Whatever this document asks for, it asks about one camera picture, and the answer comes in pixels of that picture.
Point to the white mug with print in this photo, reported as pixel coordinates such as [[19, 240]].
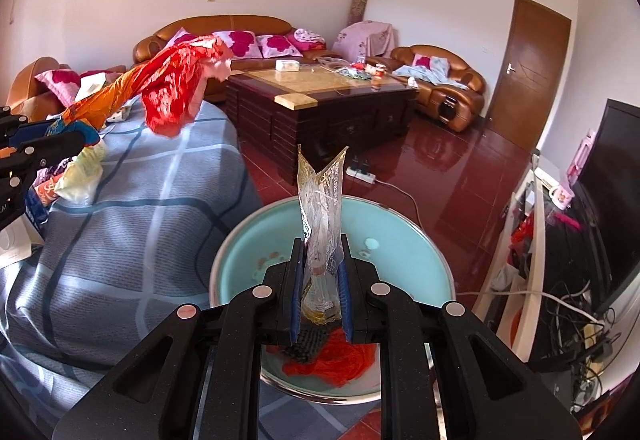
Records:
[[561, 196]]

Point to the brown leather armchair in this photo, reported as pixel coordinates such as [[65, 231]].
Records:
[[449, 89]]

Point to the white tissue box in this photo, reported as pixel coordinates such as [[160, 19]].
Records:
[[287, 65]]

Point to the pink floral pillow middle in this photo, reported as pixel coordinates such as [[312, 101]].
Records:
[[242, 43]]

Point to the brown leather chaise sofa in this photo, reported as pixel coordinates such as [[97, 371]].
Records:
[[31, 98]]

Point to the pink floral pillow on chaise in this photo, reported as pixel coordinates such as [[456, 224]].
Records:
[[64, 83]]

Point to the black flat television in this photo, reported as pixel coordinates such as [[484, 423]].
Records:
[[607, 192]]

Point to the white power strip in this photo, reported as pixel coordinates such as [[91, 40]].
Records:
[[357, 174]]

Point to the brown wooden door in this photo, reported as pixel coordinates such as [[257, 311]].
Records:
[[530, 74]]

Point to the red plastic bag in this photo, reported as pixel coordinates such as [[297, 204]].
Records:
[[171, 87]]

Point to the white rectangular box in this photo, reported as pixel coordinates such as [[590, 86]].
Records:
[[18, 241]]

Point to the dark wood coffee table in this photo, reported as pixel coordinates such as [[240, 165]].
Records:
[[315, 113]]

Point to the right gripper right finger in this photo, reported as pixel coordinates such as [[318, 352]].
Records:
[[444, 374]]

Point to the pink floral pillow right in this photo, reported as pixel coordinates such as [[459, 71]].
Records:
[[276, 46]]

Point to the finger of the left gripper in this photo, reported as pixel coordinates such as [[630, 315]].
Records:
[[17, 129], [19, 170]]

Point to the pink floral pillow left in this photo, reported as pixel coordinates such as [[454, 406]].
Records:
[[182, 35]]

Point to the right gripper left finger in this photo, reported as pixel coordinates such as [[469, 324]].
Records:
[[197, 374]]

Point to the folded pink blanket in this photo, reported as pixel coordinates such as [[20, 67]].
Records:
[[305, 40]]

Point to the light blue cloth on armchair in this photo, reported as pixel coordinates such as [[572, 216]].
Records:
[[434, 70]]

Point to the pink cloth covered appliance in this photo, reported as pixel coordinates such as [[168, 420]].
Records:
[[365, 39]]

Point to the tall patterned floor lamp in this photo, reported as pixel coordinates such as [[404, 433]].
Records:
[[356, 11]]

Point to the white TV stand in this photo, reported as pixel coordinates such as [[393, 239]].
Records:
[[512, 295]]

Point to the black spiky mesh item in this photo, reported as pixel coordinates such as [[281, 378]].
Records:
[[310, 340]]

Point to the clear plastic wrapper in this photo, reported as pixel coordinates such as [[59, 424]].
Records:
[[320, 201]]

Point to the pale yellow printed bag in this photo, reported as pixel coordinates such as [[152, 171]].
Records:
[[82, 176]]

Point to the mint green trash bin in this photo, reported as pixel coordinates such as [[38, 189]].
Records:
[[401, 253]]

